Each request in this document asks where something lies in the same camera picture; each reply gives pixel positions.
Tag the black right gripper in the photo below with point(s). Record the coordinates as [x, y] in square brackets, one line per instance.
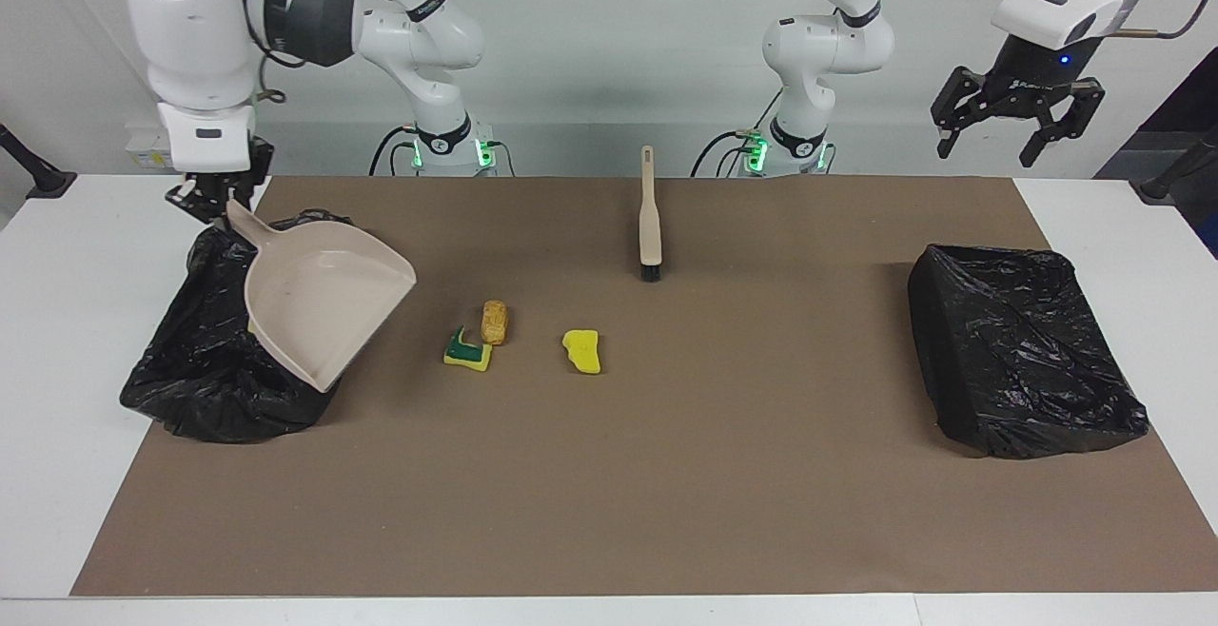
[219, 185]

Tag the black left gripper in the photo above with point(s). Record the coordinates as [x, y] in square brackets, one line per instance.
[1032, 79]

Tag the beige plastic dustpan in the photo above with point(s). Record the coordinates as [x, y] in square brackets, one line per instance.
[324, 303]

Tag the green and yellow sponge piece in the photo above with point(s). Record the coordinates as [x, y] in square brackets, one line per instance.
[471, 358]

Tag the brown bread piece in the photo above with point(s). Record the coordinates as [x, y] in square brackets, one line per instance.
[495, 322]

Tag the beige hand brush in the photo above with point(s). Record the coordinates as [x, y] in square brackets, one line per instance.
[651, 226]

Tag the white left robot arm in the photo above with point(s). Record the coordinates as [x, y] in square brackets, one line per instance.
[837, 46]

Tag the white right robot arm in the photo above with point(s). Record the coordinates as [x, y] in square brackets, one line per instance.
[190, 36]

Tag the bin with loose black bag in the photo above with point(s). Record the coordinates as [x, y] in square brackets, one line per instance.
[190, 388]

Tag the bin with tight black bag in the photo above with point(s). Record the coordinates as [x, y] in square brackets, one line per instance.
[1018, 350]

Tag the black stand leg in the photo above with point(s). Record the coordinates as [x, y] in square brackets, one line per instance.
[43, 179]
[1170, 179]

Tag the brown table mat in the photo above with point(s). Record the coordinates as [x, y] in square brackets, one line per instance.
[533, 512]

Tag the white wall socket box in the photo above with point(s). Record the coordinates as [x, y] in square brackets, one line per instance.
[147, 148]

